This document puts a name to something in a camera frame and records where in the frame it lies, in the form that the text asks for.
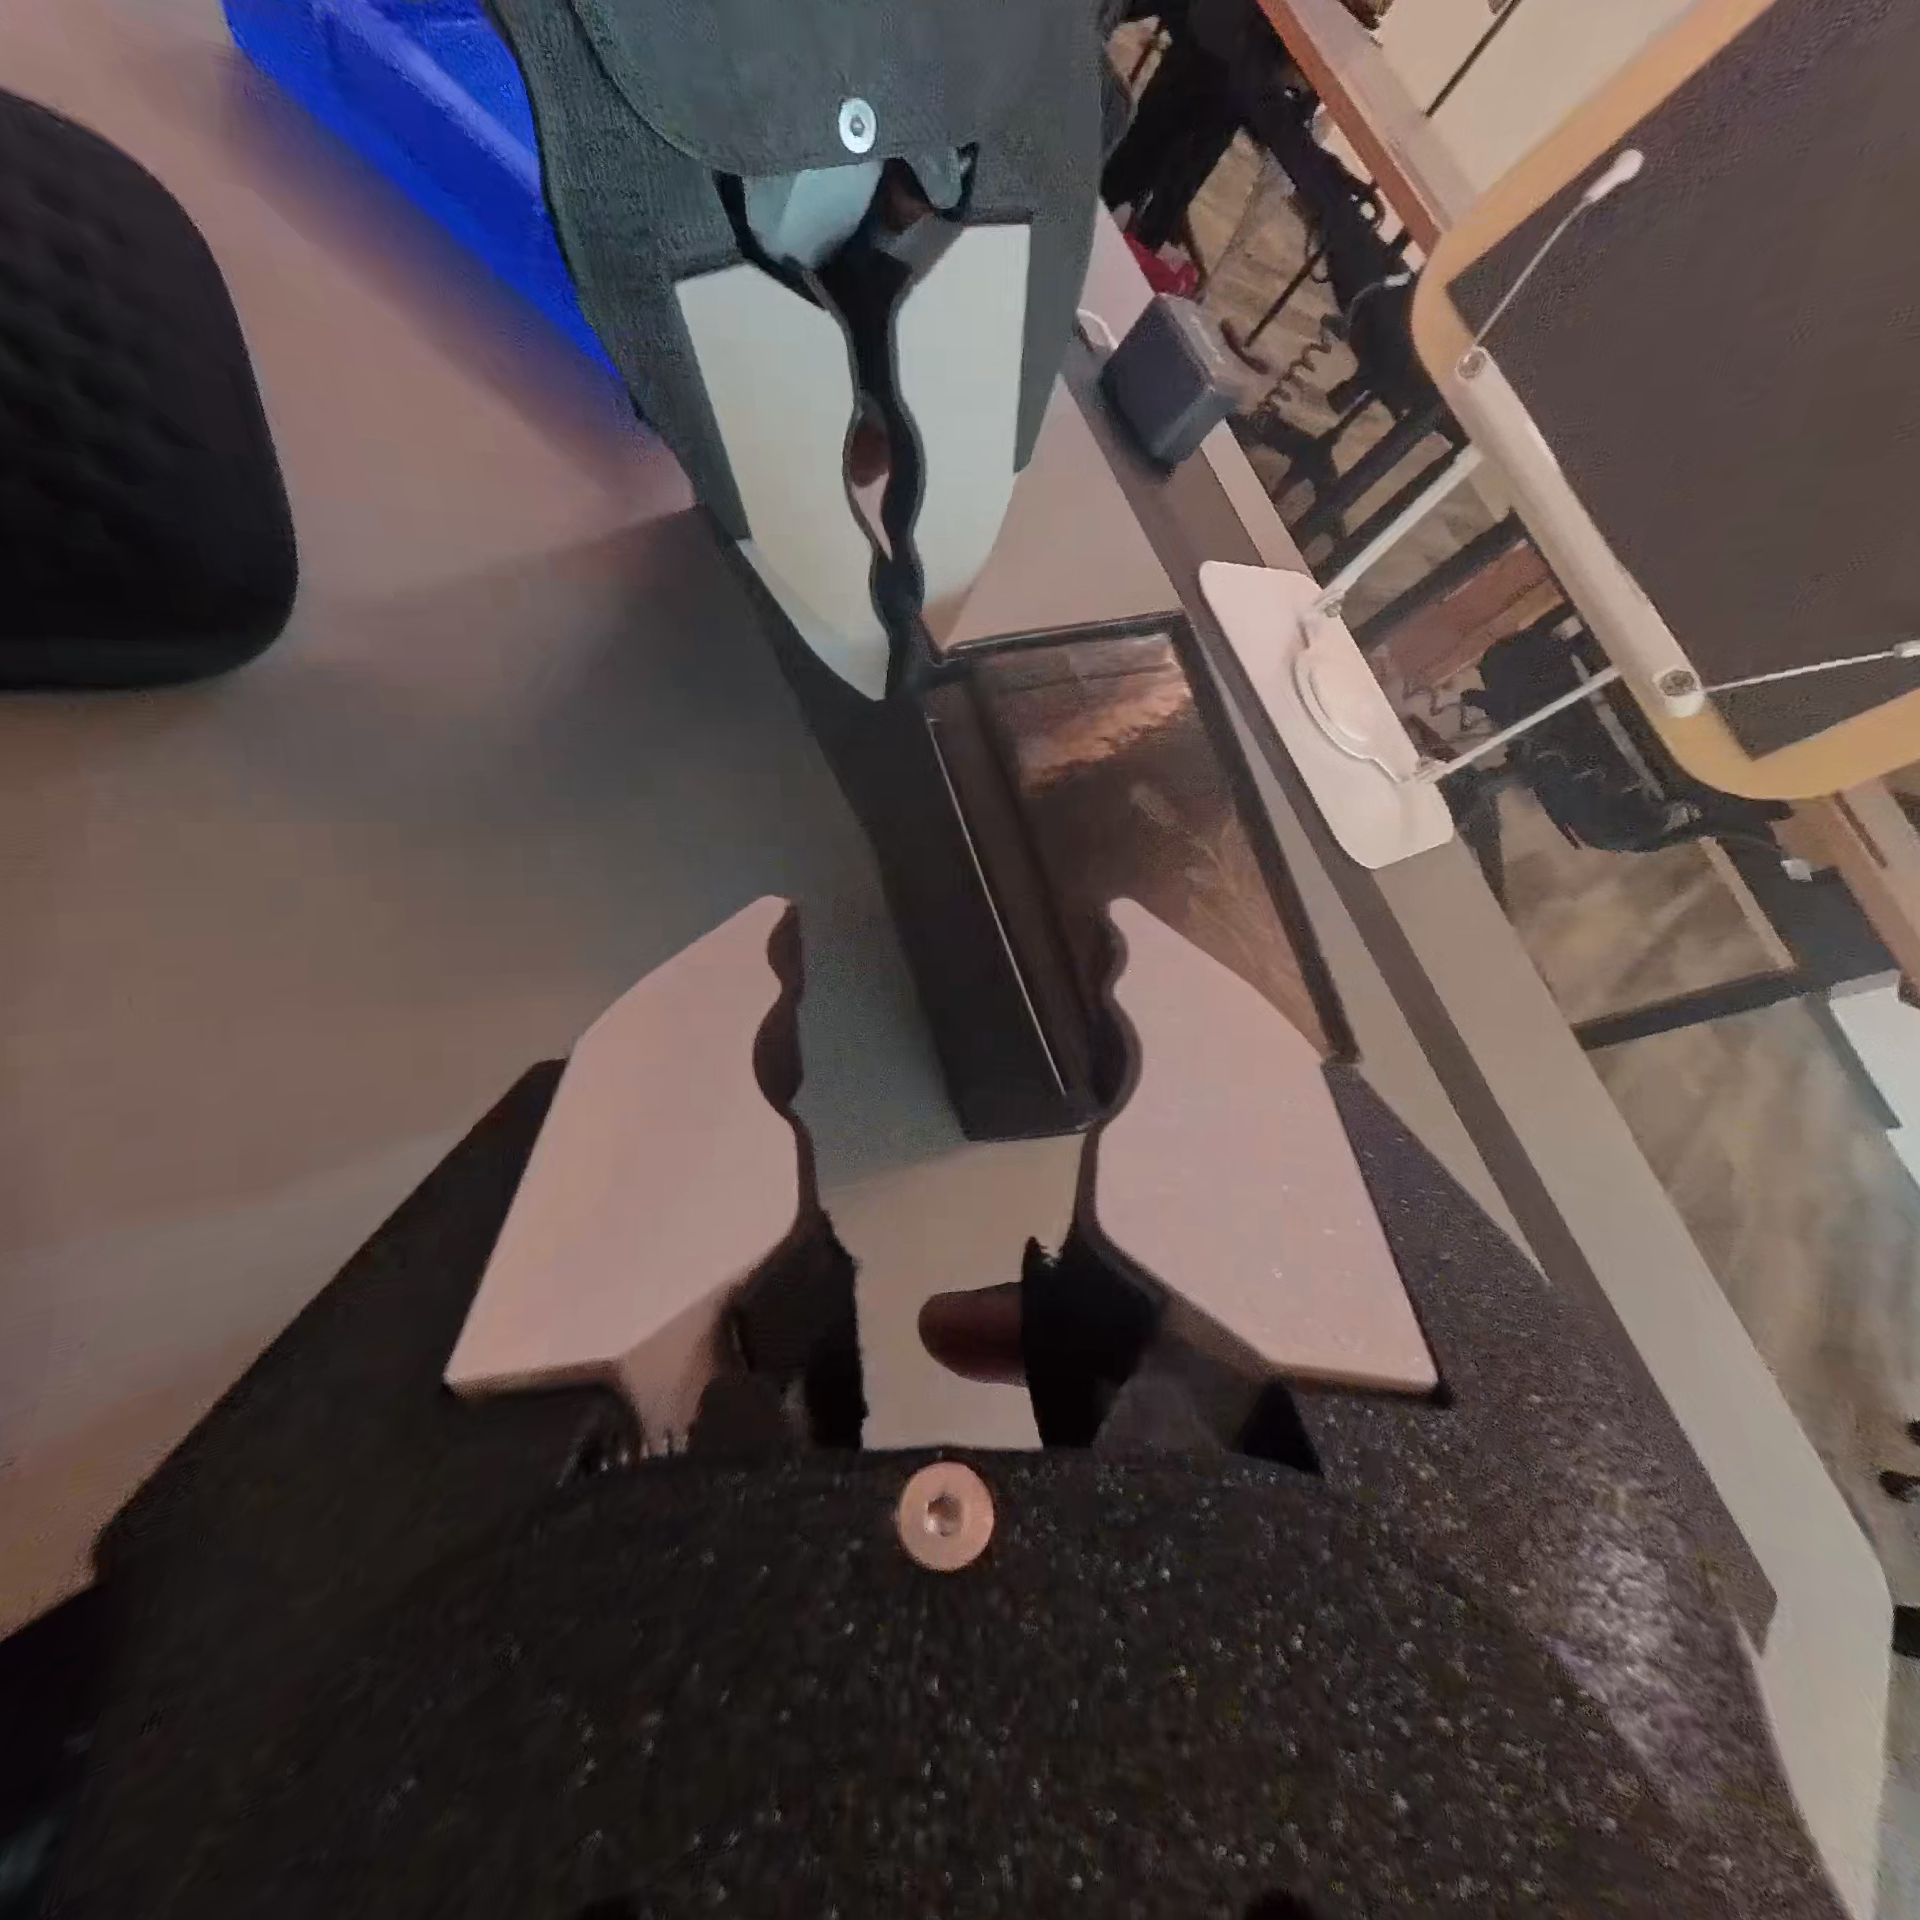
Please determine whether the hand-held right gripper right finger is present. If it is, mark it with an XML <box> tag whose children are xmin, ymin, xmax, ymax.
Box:
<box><xmin>1037</xmin><ymin>901</ymin><xmax>1441</xmax><ymax>1405</ymax></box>

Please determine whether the blue plastic bin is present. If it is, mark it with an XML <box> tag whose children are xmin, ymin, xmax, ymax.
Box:
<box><xmin>227</xmin><ymin>0</ymin><xmax>648</xmax><ymax>378</ymax></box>

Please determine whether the grey desk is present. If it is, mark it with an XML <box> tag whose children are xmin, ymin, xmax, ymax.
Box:
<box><xmin>0</xmin><ymin>0</ymin><xmax>1920</xmax><ymax>1920</ymax></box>

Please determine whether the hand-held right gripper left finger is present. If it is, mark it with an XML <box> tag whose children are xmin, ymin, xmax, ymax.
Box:
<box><xmin>446</xmin><ymin>895</ymin><xmax>857</xmax><ymax>1413</ymax></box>

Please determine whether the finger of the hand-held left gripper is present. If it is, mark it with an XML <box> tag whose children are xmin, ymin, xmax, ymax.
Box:
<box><xmin>885</xmin><ymin>204</ymin><xmax>1041</xmax><ymax>650</ymax></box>
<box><xmin>667</xmin><ymin>237</ymin><xmax>902</xmax><ymax>707</ymax></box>

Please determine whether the black board on white stand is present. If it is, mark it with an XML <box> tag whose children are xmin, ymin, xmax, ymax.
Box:
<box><xmin>1201</xmin><ymin>0</ymin><xmax>1920</xmax><ymax>873</ymax></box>

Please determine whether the black mesh cushion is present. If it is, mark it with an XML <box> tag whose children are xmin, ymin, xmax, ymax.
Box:
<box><xmin>0</xmin><ymin>90</ymin><xmax>301</xmax><ymax>692</ymax></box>

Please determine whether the black glossy cardboard box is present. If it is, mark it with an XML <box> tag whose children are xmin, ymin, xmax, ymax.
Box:
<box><xmin>796</xmin><ymin>616</ymin><xmax>1351</xmax><ymax>1142</ymax></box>

